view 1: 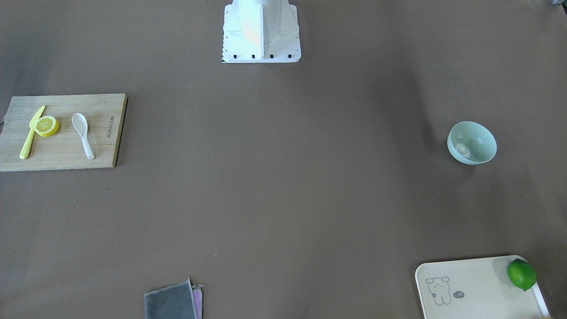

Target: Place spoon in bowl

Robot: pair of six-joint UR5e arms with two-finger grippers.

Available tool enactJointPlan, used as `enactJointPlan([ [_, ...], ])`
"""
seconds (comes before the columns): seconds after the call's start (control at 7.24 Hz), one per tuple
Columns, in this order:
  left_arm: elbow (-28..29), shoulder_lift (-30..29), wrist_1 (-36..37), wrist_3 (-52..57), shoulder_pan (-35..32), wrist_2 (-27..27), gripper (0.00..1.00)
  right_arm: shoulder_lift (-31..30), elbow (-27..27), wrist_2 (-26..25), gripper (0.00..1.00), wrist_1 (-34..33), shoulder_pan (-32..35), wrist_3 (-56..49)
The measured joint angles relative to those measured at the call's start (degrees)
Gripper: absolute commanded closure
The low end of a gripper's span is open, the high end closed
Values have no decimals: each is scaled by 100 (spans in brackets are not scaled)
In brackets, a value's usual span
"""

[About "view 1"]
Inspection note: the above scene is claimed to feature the light green bowl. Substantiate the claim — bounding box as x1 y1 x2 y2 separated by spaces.
446 121 497 165

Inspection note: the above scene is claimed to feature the beige cartoon tray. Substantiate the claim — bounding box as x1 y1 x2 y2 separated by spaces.
415 256 551 319

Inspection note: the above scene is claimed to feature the white ceramic spoon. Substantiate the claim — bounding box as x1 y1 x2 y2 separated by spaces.
72 113 95 160

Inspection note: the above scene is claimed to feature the green lime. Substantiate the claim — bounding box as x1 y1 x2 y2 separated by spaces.
507 258 537 291

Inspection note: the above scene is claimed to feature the grey folded cloth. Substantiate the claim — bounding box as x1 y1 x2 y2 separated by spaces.
144 278 204 319

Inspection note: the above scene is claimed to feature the yellow plastic knife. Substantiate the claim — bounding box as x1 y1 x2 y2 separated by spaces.
19 105 46 159

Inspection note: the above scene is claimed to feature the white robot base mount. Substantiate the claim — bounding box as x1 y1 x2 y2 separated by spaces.
221 0 302 63

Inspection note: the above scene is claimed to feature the wooden cutting board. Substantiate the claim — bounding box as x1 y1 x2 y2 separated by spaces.
0 93 128 172

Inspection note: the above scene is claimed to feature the half lemon slice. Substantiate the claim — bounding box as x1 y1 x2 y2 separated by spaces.
34 116 60 137

